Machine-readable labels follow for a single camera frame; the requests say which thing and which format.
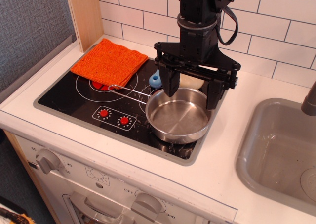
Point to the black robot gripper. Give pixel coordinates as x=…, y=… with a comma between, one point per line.
x=197, y=54

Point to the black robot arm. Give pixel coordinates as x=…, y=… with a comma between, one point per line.
x=205, y=12

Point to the orange knitted napkin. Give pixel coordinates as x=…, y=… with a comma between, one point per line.
x=109, y=64

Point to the cream white toy object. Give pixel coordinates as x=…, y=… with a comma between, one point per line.
x=190, y=82

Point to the stainless steel pan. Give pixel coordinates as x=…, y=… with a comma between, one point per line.
x=179, y=119

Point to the right red stove knob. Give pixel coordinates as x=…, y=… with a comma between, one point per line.
x=124, y=120

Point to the red stove knob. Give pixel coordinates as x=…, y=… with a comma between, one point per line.
x=104, y=113
x=124, y=120

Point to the black toy stovetop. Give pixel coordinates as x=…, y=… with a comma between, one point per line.
x=80, y=100

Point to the left red stove knob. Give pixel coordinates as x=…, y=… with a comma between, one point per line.
x=104, y=113

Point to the grey plastic sink basin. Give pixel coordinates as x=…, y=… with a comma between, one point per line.
x=277, y=157

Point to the grey sink faucet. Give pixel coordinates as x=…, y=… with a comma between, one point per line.
x=309, y=104

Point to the right grey oven dial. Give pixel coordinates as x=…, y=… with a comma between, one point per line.
x=147, y=206

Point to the grey oven dial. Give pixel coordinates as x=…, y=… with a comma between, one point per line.
x=147, y=206
x=47, y=161

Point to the white toy oven front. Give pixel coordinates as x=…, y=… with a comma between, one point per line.
x=72, y=176

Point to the left grey oven dial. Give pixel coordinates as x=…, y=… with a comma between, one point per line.
x=47, y=161

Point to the light wooden side post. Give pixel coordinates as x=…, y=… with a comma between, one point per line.
x=87, y=21

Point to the grey oven door handle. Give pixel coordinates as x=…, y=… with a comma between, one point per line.
x=101, y=211

